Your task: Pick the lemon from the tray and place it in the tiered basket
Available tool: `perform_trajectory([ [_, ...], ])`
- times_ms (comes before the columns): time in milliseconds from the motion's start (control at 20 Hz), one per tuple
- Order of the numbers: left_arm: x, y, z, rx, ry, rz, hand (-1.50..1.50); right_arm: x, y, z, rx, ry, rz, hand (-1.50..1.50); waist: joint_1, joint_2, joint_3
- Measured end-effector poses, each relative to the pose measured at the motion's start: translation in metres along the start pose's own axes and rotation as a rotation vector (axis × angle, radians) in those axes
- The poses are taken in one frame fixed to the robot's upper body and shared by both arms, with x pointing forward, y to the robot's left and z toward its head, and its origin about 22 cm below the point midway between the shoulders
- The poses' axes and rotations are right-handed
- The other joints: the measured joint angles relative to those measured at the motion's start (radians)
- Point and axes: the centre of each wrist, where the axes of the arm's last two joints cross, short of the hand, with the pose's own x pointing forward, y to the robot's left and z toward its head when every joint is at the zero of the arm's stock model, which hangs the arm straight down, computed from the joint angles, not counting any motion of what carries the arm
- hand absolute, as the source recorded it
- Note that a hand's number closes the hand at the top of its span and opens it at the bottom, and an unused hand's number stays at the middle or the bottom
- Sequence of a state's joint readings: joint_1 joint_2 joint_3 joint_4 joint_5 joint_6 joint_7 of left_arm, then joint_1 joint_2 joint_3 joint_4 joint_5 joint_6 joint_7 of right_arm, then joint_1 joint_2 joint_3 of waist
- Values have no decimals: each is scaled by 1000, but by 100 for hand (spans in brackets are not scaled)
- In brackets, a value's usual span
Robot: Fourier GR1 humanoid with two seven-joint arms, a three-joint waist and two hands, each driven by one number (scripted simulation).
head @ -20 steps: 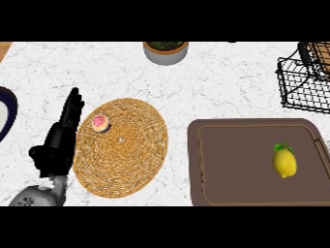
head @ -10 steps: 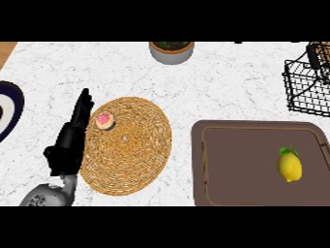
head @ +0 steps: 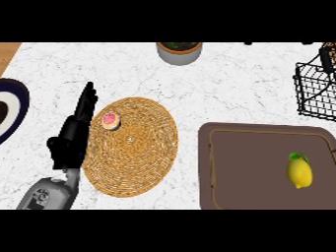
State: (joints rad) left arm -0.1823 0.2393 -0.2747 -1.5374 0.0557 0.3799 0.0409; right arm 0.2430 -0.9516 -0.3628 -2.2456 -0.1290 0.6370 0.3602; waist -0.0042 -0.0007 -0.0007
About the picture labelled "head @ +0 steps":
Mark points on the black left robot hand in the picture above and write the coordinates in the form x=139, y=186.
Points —
x=70, y=134

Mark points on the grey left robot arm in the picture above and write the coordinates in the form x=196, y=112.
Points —
x=50, y=194

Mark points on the brown tray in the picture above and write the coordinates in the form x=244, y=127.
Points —
x=272, y=167

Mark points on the yellow lemon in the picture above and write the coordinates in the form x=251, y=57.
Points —
x=300, y=172

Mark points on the pink frosted cupcake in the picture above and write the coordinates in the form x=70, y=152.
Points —
x=110, y=120

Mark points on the round woven wicker placemat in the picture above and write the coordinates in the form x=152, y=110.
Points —
x=131, y=147

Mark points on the grey plant pot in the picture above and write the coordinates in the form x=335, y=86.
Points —
x=180, y=52

